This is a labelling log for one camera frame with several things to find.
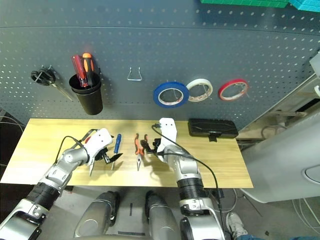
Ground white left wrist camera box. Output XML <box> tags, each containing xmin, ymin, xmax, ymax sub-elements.
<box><xmin>86</xmin><ymin>127</ymin><xmax>113</xmax><ymax>161</ymax></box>

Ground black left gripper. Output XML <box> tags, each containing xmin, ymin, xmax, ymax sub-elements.
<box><xmin>95</xmin><ymin>147</ymin><xmax>124</xmax><ymax>165</ymax></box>

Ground red tape roll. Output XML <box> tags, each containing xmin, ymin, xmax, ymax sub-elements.
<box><xmin>218</xmin><ymin>78</ymin><xmax>250</xmax><ymax>102</ymax></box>

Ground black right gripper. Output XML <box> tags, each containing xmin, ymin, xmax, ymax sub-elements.
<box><xmin>140</xmin><ymin>137</ymin><xmax>163</xmax><ymax>156</ymax></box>

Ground white sneaker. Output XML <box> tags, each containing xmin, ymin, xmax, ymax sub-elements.
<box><xmin>226</xmin><ymin>211</ymin><xmax>248</xmax><ymax>238</ymax></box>

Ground dark grey pegboard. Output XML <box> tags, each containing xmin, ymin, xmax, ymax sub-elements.
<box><xmin>0</xmin><ymin>0</ymin><xmax>320</xmax><ymax>131</ymax></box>

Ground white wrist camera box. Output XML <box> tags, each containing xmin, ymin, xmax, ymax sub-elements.
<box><xmin>159</xmin><ymin>117</ymin><xmax>178</xmax><ymax>153</ymax></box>
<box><xmin>86</xmin><ymin>127</ymin><xmax>113</xmax><ymax>161</ymax></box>

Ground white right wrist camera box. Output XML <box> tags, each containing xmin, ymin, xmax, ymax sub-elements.
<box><xmin>159</xmin><ymin>117</ymin><xmax>178</xmax><ymax>153</ymax></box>

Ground wire loop pliers hook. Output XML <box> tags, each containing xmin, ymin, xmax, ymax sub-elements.
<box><xmin>126</xmin><ymin>66</ymin><xmax>143</xmax><ymax>82</ymax></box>

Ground black-handled scissors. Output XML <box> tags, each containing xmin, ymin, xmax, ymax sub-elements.
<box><xmin>30</xmin><ymin>65</ymin><xmax>75</xmax><ymax>102</ymax></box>

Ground orange and black pliers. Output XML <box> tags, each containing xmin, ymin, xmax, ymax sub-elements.
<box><xmin>134</xmin><ymin>133</ymin><xmax>149</xmax><ymax>172</ymax></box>

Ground white plastic box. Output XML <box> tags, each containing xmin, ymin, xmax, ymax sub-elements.
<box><xmin>309</xmin><ymin>49</ymin><xmax>320</xmax><ymax>77</ymax></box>

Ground blue jeans leg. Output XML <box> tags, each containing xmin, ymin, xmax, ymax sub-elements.
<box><xmin>236</xmin><ymin>234</ymin><xmax>320</xmax><ymax>240</ymax></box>

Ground teal foam block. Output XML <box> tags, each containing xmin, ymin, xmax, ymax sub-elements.
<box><xmin>288</xmin><ymin>0</ymin><xmax>320</xmax><ymax>12</ymax></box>

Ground white rounded housing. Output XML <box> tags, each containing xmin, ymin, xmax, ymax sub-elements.
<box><xmin>239</xmin><ymin>129</ymin><xmax>320</xmax><ymax>203</ymax></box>

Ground black cup holder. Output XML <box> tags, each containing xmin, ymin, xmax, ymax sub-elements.
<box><xmin>68</xmin><ymin>72</ymin><xmax>104</xmax><ymax>116</ymax></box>

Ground blue-handled screwdriver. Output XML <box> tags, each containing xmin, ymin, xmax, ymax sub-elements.
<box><xmin>110</xmin><ymin>133</ymin><xmax>123</xmax><ymax>171</ymax></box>

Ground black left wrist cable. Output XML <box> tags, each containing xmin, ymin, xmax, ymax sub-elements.
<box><xmin>53</xmin><ymin>128</ymin><xmax>101</xmax><ymax>166</ymax></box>

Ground clear red screwdriver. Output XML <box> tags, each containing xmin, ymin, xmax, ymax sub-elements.
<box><xmin>71</xmin><ymin>54</ymin><xmax>89</xmax><ymax>88</ymax></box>

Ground silver robot leg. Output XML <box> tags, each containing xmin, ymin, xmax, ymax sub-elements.
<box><xmin>144</xmin><ymin>191</ymin><xmax>182</xmax><ymax>240</ymax></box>
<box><xmin>72</xmin><ymin>191</ymin><xmax>121</xmax><ymax>238</ymax></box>

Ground black plastic tool case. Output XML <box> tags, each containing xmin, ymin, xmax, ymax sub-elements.
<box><xmin>187</xmin><ymin>118</ymin><xmax>239</xmax><ymax>143</ymax></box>

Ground red-handled scissors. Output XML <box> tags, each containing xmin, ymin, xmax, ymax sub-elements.
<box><xmin>84</xmin><ymin>136</ymin><xmax>95</xmax><ymax>177</ymax></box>

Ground blue tape roll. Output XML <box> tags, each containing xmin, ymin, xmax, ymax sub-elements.
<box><xmin>153</xmin><ymin>81</ymin><xmax>190</xmax><ymax>109</ymax></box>

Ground white tape roll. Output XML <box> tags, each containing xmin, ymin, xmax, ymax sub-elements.
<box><xmin>186</xmin><ymin>78</ymin><xmax>214</xmax><ymax>103</ymax></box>

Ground orange and black screwdriver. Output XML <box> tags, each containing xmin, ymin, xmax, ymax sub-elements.
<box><xmin>81</xmin><ymin>52</ymin><xmax>95</xmax><ymax>86</ymax></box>

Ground silver left robot leg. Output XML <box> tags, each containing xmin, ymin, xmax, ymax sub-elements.
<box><xmin>72</xmin><ymin>191</ymin><xmax>121</xmax><ymax>238</ymax></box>

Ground green crate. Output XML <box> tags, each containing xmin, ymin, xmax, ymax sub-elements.
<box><xmin>199</xmin><ymin>0</ymin><xmax>291</xmax><ymax>8</ymax></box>

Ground grey robot torso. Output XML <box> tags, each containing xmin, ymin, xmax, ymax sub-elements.
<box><xmin>82</xmin><ymin>233</ymin><xmax>156</xmax><ymax>240</ymax></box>

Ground silver right robot leg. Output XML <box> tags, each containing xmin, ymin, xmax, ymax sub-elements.
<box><xmin>144</xmin><ymin>191</ymin><xmax>182</xmax><ymax>240</ymax></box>

